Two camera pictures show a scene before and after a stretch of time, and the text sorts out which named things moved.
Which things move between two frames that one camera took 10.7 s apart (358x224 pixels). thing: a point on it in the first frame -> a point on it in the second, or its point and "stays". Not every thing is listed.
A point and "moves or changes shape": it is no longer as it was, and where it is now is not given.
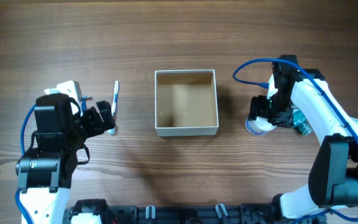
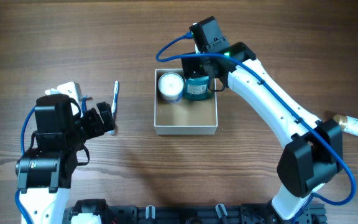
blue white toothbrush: [114, 130] stays
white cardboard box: [186, 103] stays
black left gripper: [89, 121] stays
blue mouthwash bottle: [301, 123] moves or changes shape
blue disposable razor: [84, 101] stays
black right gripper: [268, 109] -> [192, 70]
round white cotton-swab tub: [260, 126] -> [170, 87]
